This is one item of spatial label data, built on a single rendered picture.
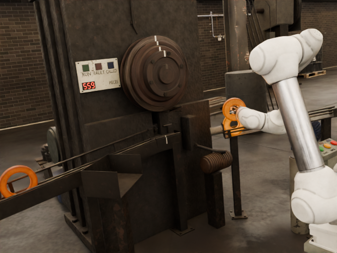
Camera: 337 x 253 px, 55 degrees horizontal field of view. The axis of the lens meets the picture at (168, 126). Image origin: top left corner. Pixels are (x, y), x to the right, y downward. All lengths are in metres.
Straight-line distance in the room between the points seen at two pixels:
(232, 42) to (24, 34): 4.47
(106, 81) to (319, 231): 1.39
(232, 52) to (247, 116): 4.69
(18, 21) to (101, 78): 6.12
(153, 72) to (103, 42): 0.36
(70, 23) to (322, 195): 1.55
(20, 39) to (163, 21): 5.97
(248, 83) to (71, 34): 3.11
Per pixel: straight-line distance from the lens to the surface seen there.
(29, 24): 8.11
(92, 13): 2.08
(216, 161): 2.24
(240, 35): 6.27
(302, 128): 1.38
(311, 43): 1.48
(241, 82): 4.67
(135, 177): 1.78
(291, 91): 1.38
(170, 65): 2.01
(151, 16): 2.26
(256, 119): 1.84
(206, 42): 10.43
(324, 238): 1.62
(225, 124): 2.33
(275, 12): 9.78
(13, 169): 1.85
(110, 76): 2.06
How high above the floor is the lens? 1.23
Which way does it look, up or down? 12 degrees down
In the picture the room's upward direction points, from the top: 6 degrees counter-clockwise
